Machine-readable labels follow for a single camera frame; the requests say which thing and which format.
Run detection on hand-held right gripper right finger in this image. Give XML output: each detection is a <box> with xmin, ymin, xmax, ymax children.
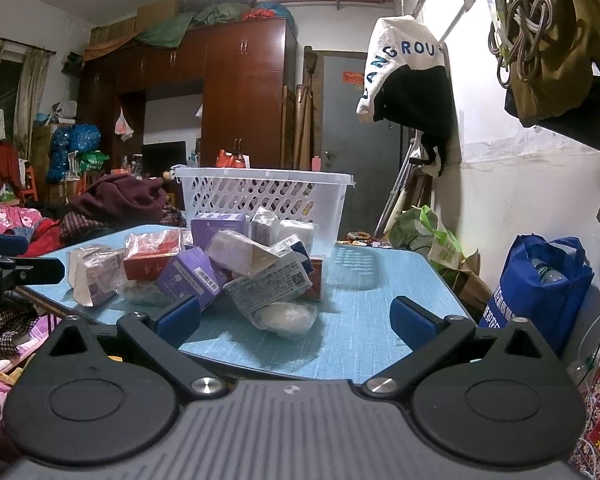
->
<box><xmin>362</xmin><ymin>296</ymin><xmax>548</xmax><ymax>401</ymax></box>

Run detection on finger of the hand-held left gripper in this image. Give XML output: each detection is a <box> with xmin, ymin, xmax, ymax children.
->
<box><xmin>0</xmin><ymin>233</ymin><xmax>29</xmax><ymax>257</ymax></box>
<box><xmin>0</xmin><ymin>254</ymin><xmax>66</xmax><ymax>307</ymax></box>

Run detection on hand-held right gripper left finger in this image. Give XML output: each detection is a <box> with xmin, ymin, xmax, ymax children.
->
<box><xmin>45</xmin><ymin>295</ymin><xmax>228</xmax><ymax>401</ymax></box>

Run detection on white box dark blue end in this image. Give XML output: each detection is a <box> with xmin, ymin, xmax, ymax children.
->
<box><xmin>275</xmin><ymin>237</ymin><xmax>315</xmax><ymax>275</ymax></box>

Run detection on white plastic basket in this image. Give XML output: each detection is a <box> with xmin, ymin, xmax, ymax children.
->
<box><xmin>172</xmin><ymin>166</ymin><xmax>356</xmax><ymax>259</ymax></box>

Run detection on pink floral blanket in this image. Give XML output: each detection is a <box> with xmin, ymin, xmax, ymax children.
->
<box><xmin>0</xmin><ymin>199</ymin><xmax>43</xmax><ymax>236</ymax></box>

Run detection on checked cloth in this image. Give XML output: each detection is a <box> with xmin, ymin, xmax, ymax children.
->
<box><xmin>0</xmin><ymin>301</ymin><xmax>41</xmax><ymax>373</ymax></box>

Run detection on brown paper bag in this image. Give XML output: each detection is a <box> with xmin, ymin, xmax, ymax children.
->
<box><xmin>442</xmin><ymin>250</ymin><xmax>493</xmax><ymax>321</ymax></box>

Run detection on green plastic bag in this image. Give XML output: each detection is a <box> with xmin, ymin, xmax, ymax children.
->
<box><xmin>387</xmin><ymin>205</ymin><xmax>465</xmax><ymax>268</ymax></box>

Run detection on white cardboard box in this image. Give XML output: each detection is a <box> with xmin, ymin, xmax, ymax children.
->
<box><xmin>205</xmin><ymin>230</ymin><xmax>286</xmax><ymax>278</ymax></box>

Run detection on white box printed label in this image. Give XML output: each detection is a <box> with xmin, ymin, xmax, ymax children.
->
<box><xmin>223</xmin><ymin>255</ymin><xmax>315</xmax><ymax>318</ymax></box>

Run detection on clear bag white contents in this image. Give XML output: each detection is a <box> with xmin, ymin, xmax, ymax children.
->
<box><xmin>252</xmin><ymin>301</ymin><xmax>318</xmax><ymax>341</ymax></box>

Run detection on maroon cloth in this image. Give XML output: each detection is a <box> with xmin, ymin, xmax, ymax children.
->
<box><xmin>69</xmin><ymin>172</ymin><xmax>168</xmax><ymax>226</ymax></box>

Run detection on blue mesh bags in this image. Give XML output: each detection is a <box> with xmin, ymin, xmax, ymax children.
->
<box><xmin>47</xmin><ymin>122</ymin><xmax>102</xmax><ymax>184</ymax></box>

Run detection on white box purple stripe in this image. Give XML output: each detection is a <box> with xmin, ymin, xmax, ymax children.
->
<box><xmin>250</xmin><ymin>206</ymin><xmax>281</xmax><ymax>245</ymax></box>

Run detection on blue tote bag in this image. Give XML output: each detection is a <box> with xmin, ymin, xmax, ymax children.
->
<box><xmin>484</xmin><ymin>233</ymin><xmax>595</xmax><ymax>358</ymax></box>

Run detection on metal crutches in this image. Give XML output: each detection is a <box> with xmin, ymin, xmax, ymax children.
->
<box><xmin>373</xmin><ymin>130</ymin><xmax>423</xmax><ymax>241</ymax></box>

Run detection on white wrapped packet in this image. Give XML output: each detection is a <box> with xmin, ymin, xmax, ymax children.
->
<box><xmin>278</xmin><ymin>219</ymin><xmax>316</xmax><ymax>252</ymax></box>

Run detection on clear plastic bottle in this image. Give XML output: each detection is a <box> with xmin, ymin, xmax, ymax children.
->
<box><xmin>530</xmin><ymin>258</ymin><xmax>567</xmax><ymax>283</ymax></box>

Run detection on beige curtain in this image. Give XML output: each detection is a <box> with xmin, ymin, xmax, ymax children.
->
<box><xmin>14</xmin><ymin>46</ymin><xmax>51</xmax><ymax>161</ymax></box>

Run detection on black monitor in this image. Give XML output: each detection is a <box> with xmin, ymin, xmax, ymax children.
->
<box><xmin>141</xmin><ymin>141</ymin><xmax>187</xmax><ymax>177</ymax></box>

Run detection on orange red bag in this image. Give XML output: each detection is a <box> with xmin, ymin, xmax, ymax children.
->
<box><xmin>216</xmin><ymin>149</ymin><xmax>252</xmax><ymax>169</ymax></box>

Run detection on white red plastic bag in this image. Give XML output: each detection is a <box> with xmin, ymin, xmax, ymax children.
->
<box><xmin>114</xmin><ymin>108</ymin><xmax>135</xmax><ymax>142</ymax></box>

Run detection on grey door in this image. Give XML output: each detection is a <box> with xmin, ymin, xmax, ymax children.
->
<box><xmin>321</xmin><ymin>50</ymin><xmax>416</xmax><ymax>196</ymax></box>

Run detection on brown wooden wardrobe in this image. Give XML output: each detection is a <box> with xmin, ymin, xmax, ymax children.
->
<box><xmin>77</xmin><ymin>16</ymin><xmax>298</xmax><ymax>173</ymax></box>

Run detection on white and black jacket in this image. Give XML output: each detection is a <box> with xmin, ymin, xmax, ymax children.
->
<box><xmin>356</xmin><ymin>16</ymin><xmax>462</xmax><ymax>177</ymax></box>

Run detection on green cloth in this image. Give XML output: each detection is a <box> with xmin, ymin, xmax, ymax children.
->
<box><xmin>137</xmin><ymin>2</ymin><xmax>253</xmax><ymax>50</ymax></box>

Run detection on olive hanging bag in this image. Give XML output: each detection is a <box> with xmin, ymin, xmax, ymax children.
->
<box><xmin>502</xmin><ymin>0</ymin><xmax>600</xmax><ymax>153</ymax></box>

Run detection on grey coiled cable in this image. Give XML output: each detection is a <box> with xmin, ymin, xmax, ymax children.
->
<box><xmin>487</xmin><ymin>0</ymin><xmax>553</xmax><ymax>88</ymax></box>

